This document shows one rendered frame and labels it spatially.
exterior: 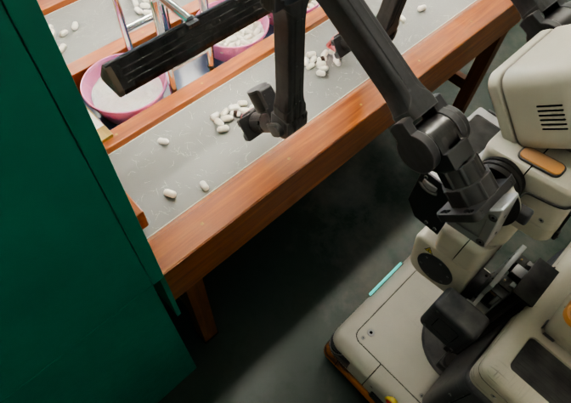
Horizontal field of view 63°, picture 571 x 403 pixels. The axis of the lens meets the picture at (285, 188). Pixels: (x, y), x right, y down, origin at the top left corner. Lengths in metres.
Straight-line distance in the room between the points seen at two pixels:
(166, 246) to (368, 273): 1.06
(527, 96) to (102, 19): 1.47
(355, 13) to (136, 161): 0.83
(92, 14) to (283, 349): 1.42
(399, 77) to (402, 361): 1.08
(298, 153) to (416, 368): 0.80
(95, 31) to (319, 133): 0.89
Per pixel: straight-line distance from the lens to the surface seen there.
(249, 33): 1.76
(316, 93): 1.56
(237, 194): 1.28
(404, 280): 1.76
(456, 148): 0.80
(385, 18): 1.42
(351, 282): 2.02
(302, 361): 1.90
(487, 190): 0.82
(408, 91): 0.80
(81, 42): 1.82
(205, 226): 1.24
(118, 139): 1.45
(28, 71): 0.59
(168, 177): 1.36
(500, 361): 1.18
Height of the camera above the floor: 1.85
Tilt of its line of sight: 57 degrees down
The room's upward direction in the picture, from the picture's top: 4 degrees clockwise
